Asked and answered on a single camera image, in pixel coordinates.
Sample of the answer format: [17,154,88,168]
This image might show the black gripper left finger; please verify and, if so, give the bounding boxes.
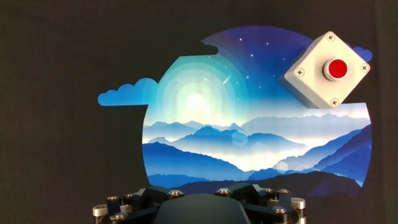
[92,186,185,224]

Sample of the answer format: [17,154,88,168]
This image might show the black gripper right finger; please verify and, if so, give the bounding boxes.
[215,184,307,224]

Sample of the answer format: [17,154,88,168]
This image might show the grey box with red button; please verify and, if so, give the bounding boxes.
[277,30,371,110]

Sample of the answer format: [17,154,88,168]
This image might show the black cloth with blue print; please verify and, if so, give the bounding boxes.
[0,0,398,224]

